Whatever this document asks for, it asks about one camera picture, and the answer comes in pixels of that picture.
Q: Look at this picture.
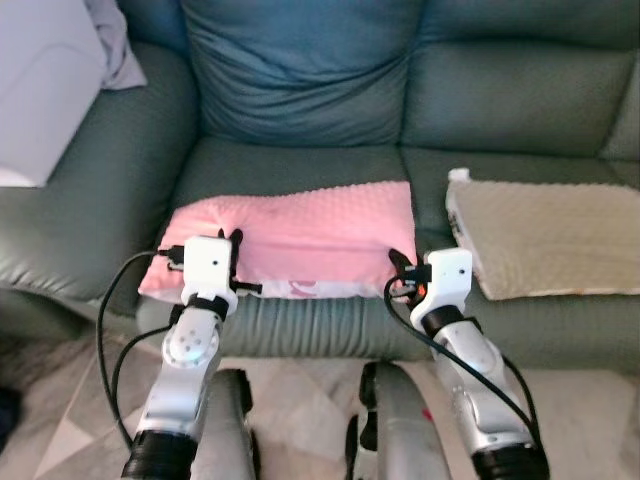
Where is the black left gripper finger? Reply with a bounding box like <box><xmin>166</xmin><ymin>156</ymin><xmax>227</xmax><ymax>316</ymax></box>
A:
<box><xmin>227</xmin><ymin>227</ymin><xmax>263</xmax><ymax>295</ymax></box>

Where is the pink dotted pillow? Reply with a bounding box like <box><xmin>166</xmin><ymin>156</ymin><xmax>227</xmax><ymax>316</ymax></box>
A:
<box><xmin>137</xmin><ymin>179</ymin><xmax>420</xmax><ymax>302</ymax></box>

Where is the beige dotted pillow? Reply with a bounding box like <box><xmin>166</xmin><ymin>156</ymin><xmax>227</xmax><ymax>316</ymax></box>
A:
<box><xmin>444</xmin><ymin>167</ymin><xmax>640</xmax><ymax>302</ymax></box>

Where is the green leather sofa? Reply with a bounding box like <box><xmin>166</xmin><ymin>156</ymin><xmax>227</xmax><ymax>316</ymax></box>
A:
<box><xmin>0</xmin><ymin>0</ymin><xmax>640</xmax><ymax>377</ymax></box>

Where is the silver right robot leg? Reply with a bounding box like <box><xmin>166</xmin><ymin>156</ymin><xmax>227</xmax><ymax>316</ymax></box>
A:
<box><xmin>346</xmin><ymin>361</ymin><xmax>453</xmax><ymax>480</ymax></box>

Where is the silver robot leg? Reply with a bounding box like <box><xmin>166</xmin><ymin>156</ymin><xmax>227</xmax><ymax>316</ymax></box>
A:
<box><xmin>346</xmin><ymin>361</ymin><xmax>453</xmax><ymax>480</ymax></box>
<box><xmin>194</xmin><ymin>369</ymin><xmax>262</xmax><ymax>480</ymax></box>

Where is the silver left robot leg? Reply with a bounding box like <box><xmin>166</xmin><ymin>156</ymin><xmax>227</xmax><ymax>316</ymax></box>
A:
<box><xmin>194</xmin><ymin>369</ymin><xmax>262</xmax><ymax>480</ymax></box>

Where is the white boxy object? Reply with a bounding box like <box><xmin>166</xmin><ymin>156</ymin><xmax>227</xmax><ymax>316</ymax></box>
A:
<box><xmin>0</xmin><ymin>0</ymin><xmax>107</xmax><ymax>189</ymax></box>

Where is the grey cloth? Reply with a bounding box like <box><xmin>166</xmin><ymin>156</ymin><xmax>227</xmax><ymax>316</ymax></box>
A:
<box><xmin>84</xmin><ymin>0</ymin><xmax>147</xmax><ymax>92</ymax></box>

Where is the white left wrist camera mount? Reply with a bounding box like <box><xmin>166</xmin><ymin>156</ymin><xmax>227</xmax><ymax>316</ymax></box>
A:
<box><xmin>182</xmin><ymin>236</ymin><xmax>238</xmax><ymax>302</ymax></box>

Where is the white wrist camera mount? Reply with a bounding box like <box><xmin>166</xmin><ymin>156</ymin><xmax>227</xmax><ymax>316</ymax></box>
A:
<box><xmin>182</xmin><ymin>236</ymin><xmax>238</xmax><ymax>302</ymax></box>
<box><xmin>414</xmin><ymin>249</ymin><xmax>474</xmax><ymax>320</ymax></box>

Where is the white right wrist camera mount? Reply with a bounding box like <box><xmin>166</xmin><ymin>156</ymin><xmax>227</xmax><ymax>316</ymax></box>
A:
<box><xmin>414</xmin><ymin>249</ymin><xmax>474</xmax><ymax>320</ymax></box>

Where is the long black left arm cable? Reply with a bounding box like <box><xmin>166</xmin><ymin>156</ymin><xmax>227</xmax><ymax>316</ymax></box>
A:
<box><xmin>96</xmin><ymin>249</ymin><xmax>187</xmax><ymax>447</ymax></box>

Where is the short black left arm cable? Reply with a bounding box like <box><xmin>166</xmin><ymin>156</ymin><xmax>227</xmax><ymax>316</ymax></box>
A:
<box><xmin>111</xmin><ymin>324</ymin><xmax>182</xmax><ymax>447</ymax></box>

